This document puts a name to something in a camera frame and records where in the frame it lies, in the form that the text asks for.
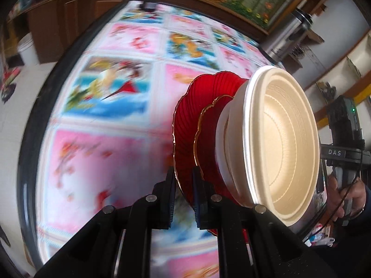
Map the person's right forearm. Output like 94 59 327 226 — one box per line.
362 184 371 218

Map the round black-rimmed table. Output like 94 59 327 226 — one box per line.
16 0 331 278

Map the person's right hand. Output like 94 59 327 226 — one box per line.
327 175 367 223

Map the steel thermos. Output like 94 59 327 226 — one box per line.
262 9 313 67

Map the white bowl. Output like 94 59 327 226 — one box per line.
229 81 256 206
215 104 247 206

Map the small red gold-rimmed plate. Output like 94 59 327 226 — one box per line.
194 94 241 206

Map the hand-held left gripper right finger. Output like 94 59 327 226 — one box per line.
191 165 334 278

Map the cream bowl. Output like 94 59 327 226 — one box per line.
251 68 319 226
243 65 321 228

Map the large red plate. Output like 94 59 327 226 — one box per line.
172 71 253 245

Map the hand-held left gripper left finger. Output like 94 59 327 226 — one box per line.
35 166 177 278

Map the wooden sideboard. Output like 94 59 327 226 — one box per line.
6 0 270 64

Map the white bucket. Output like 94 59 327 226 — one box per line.
17 33 39 66

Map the printed fruit tablecloth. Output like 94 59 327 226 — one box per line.
36 0 328 278

